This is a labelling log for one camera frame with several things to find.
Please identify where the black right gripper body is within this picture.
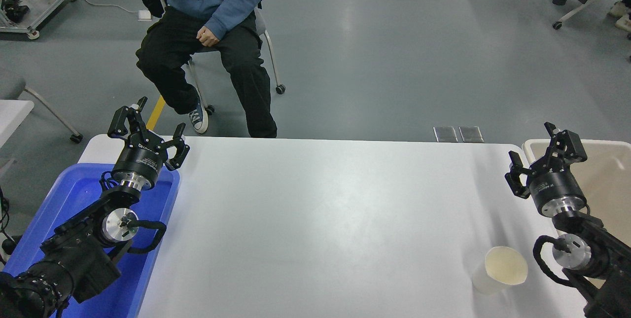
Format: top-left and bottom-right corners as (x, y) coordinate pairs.
(529, 171), (587, 211)

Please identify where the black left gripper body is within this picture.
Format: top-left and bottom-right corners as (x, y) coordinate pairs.
(113, 141), (167, 184)

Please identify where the white paper cup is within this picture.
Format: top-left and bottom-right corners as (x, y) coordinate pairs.
(471, 246), (529, 295)

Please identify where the seated person's left hand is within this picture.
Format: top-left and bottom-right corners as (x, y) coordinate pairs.
(196, 26), (220, 47)

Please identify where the large pale plastic bin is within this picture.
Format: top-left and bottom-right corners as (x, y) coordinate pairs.
(522, 139), (631, 248)

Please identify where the blue plastic tray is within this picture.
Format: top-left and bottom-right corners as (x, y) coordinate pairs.
(2, 163), (181, 318)

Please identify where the small white table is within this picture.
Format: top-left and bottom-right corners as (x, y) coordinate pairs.
(0, 100), (35, 180)

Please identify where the white rolling chair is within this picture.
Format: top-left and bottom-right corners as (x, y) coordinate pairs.
(140, 0), (286, 115)

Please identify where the person with pale shoes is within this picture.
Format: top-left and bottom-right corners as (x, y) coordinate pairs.
(608, 0), (631, 33)

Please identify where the white floor cable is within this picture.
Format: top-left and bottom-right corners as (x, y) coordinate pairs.
(74, 0), (141, 14)

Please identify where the black cable bundle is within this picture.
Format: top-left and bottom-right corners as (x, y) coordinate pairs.
(0, 187), (23, 265)

